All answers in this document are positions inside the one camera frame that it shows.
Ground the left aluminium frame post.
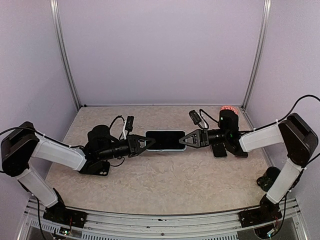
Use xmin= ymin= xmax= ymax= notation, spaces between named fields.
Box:
xmin=49 ymin=0 xmax=82 ymax=111

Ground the front aluminium rail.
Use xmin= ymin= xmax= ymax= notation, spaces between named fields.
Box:
xmin=23 ymin=198 xmax=307 ymax=240

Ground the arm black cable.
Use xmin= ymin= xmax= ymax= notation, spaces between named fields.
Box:
xmin=0 ymin=114 xmax=126 ymax=151
xmin=198 ymin=94 xmax=320 ymax=133

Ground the black phone silver edge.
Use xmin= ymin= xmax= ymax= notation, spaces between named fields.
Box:
xmin=211 ymin=143 xmax=227 ymax=159

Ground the red white patterned bowl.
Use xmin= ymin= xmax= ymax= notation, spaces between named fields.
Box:
xmin=220 ymin=105 xmax=239 ymax=115

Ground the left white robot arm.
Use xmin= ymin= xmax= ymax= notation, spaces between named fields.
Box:
xmin=0 ymin=121 xmax=156 ymax=223

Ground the light blue phone case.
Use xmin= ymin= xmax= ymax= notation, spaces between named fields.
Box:
xmin=145 ymin=130 xmax=188 ymax=153

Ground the teal green phone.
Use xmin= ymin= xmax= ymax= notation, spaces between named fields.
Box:
xmin=145 ymin=130 xmax=186 ymax=151

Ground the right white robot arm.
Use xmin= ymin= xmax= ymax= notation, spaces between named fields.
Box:
xmin=179 ymin=109 xmax=320 ymax=222

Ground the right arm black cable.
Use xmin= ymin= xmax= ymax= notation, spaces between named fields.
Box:
xmin=198 ymin=94 xmax=320 ymax=133

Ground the right aluminium frame post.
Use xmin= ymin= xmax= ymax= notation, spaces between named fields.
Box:
xmin=241 ymin=0 xmax=272 ymax=111

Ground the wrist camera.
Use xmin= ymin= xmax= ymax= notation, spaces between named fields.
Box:
xmin=188 ymin=110 xmax=209 ymax=129
xmin=119 ymin=115 xmax=134 ymax=140

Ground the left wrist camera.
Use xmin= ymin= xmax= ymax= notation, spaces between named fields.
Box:
xmin=119 ymin=115 xmax=134 ymax=140

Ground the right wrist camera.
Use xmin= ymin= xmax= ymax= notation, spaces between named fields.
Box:
xmin=188 ymin=110 xmax=209 ymax=129

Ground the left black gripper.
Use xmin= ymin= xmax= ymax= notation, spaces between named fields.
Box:
xmin=98 ymin=134 xmax=156 ymax=161

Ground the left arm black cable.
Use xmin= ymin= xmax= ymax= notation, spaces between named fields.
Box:
xmin=0 ymin=114 xmax=126 ymax=151

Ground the black phone red edge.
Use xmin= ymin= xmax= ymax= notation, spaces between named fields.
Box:
xmin=234 ymin=151 xmax=248 ymax=158

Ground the aluminium frame post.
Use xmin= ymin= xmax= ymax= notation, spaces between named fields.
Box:
xmin=49 ymin=0 xmax=82 ymax=111
xmin=241 ymin=0 xmax=272 ymax=111

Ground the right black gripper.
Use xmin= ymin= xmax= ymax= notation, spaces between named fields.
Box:
xmin=178 ymin=127 xmax=229 ymax=148

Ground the black phone case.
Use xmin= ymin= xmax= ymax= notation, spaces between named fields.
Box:
xmin=78 ymin=161 xmax=111 ymax=177

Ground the dark green mug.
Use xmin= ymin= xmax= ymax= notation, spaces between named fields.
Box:
xmin=256 ymin=166 xmax=281 ymax=192

